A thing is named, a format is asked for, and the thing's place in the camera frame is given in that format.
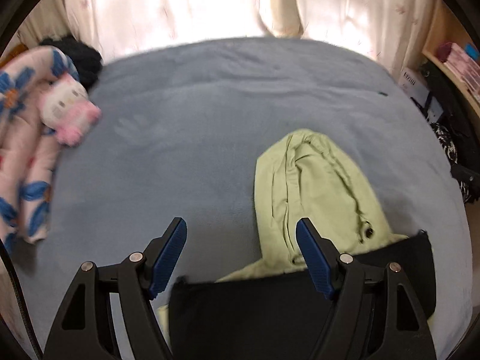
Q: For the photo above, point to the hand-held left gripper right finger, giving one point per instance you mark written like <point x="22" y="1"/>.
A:
<point x="314" y="258"/>

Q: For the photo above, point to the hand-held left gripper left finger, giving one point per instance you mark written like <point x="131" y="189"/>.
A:
<point x="169" y="257"/>

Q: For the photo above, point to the light green jacket black sleeves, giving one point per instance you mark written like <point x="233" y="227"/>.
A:
<point x="300" y="183"/>

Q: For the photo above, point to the dark hanging clothes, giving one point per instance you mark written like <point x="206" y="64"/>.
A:
<point x="457" y="120"/>

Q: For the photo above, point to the blue-grey fleece blanket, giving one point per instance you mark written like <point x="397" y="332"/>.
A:
<point x="195" y="127"/>

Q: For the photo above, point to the floral quilt blue flowers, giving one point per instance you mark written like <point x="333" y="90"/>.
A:
<point x="22" y="146"/>

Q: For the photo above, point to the pink white plush toy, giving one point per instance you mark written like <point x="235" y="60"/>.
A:
<point x="65" y="103"/>

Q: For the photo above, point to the white box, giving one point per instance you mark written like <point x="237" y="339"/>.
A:
<point x="416" y="90"/>

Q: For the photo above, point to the black knitted cloth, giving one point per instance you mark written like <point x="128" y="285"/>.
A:
<point x="84" y="56"/>

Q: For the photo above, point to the pink patterned box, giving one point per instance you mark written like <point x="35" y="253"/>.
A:
<point x="463" y="63"/>

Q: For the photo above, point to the cream floral curtain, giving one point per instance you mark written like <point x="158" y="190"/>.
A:
<point x="168" y="3"/>
<point x="356" y="7"/>

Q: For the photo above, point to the wooden shelf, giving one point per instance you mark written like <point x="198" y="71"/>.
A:
<point x="442" y="37"/>

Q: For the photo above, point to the small blue object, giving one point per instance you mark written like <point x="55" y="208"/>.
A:
<point x="472" y="50"/>

